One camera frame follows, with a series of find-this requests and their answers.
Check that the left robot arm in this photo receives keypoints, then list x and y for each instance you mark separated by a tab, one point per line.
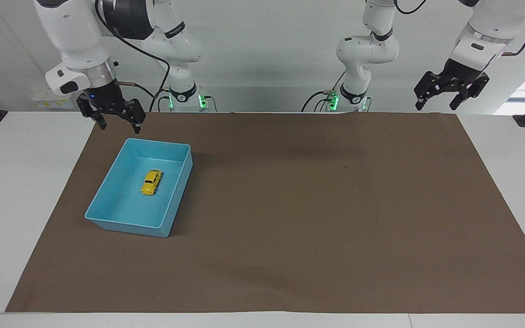
366	50

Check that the blue plastic tray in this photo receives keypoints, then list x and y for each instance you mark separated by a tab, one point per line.
128	214

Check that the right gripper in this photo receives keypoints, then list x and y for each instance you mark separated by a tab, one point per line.
106	96

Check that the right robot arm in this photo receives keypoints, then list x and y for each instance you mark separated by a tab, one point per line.
75	32

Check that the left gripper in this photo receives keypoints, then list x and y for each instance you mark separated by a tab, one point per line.
462	73

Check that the yellow toy beetle car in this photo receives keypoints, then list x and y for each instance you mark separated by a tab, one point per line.
151	182

